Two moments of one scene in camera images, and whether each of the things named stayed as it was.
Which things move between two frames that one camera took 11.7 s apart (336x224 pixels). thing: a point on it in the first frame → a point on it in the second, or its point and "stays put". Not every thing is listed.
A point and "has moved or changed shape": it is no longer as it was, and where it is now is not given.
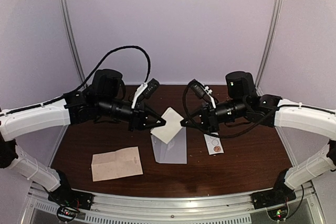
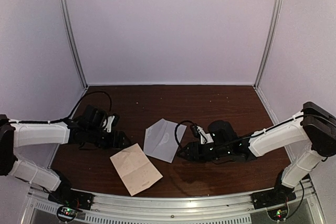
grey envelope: [174, 152] has moved or changed shape
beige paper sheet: [121, 163] → [137, 171]
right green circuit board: [278, 214] stays put
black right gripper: [213, 125] → [193, 147]
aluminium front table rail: [302, 208] stays put
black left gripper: [139, 117] → [113, 144]
